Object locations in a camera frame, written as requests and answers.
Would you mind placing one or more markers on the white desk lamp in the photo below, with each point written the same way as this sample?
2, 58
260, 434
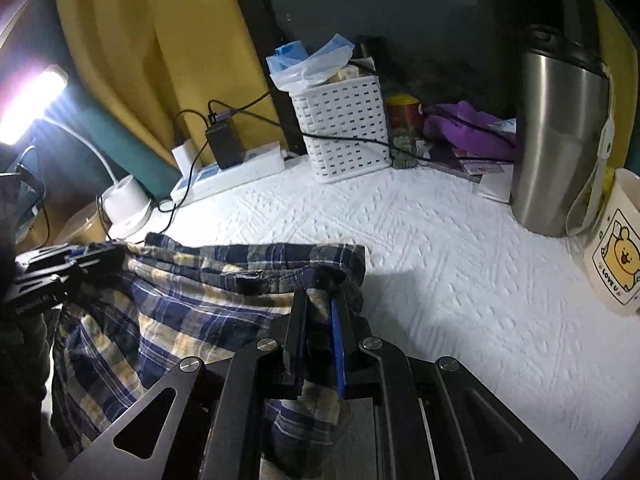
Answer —
125, 205

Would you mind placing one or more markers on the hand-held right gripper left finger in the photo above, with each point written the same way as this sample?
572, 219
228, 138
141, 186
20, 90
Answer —
295, 340

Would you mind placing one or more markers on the red can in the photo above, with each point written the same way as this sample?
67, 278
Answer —
402, 115

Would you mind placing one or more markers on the white charger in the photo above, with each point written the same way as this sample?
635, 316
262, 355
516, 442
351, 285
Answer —
187, 160

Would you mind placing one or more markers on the brown lunch box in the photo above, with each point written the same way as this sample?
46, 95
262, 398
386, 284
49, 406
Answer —
80, 227

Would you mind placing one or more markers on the small green figurine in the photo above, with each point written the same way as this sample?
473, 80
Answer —
402, 152

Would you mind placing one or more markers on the dark window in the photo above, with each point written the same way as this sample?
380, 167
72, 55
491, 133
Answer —
400, 0

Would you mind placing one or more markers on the white woven basket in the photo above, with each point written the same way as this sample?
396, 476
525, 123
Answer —
340, 110

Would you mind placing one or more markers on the narrow yellow curtain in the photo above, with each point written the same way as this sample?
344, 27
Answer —
622, 85

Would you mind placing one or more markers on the wide yellow curtain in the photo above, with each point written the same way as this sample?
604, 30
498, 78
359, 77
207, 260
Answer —
150, 35

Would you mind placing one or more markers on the purple cloth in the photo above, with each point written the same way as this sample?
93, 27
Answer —
465, 130

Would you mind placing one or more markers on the wide teal curtain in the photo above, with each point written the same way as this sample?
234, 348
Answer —
115, 130

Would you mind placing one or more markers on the black charger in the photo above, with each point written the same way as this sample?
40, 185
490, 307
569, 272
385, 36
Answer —
225, 145

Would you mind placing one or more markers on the blue yellow plaid pants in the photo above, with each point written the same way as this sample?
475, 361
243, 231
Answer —
175, 300

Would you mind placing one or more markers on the white booklet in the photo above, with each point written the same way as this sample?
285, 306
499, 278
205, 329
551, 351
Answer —
492, 185

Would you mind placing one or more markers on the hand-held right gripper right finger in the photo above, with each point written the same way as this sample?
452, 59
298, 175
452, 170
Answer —
341, 355

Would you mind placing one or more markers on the white textured tablecloth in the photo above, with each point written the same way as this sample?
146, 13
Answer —
425, 285

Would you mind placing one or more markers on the cream cartoon bear mug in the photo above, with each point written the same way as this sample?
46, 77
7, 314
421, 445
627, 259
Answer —
615, 240

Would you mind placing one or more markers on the blue plastic bag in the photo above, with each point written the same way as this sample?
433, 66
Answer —
300, 65

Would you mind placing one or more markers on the stainless steel tumbler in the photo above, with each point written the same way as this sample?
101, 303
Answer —
555, 150

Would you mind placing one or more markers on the white power strip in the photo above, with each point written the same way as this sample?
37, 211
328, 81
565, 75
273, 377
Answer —
240, 172

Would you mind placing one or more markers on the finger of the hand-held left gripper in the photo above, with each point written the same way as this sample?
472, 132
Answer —
95, 262

